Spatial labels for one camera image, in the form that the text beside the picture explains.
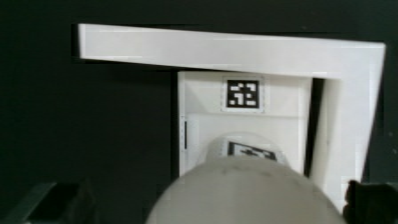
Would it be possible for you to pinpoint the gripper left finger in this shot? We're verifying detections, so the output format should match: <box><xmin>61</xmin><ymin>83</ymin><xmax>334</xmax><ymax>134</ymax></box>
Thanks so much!
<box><xmin>0</xmin><ymin>181</ymin><xmax>96</xmax><ymax>224</ymax></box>

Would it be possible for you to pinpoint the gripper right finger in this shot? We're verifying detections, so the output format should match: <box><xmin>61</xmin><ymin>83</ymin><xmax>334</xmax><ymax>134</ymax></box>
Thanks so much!
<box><xmin>343</xmin><ymin>181</ymin><xmax>398</xmax><ymax>224</ymax></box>

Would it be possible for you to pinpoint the white lamp bulb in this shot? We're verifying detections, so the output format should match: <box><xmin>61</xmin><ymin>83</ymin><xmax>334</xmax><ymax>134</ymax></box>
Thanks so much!
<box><xmin>146</xmin><ymin>132</ymin><xmax>347</xmax><ymax>224</ymax></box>

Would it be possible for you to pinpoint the white lamp base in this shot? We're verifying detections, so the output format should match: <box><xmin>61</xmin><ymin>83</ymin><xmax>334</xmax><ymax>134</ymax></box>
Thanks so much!
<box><xmin>178</xmin><ymin>71</ymin><xmax>313</xmax><ymax>171</ymax></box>

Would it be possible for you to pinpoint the white U-shaped fence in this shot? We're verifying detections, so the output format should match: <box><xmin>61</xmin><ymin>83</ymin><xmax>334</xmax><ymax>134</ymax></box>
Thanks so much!
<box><xmin>78</xmin><ymin>24</ymin><xmax>386</xmax><ymax>206</ymax></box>

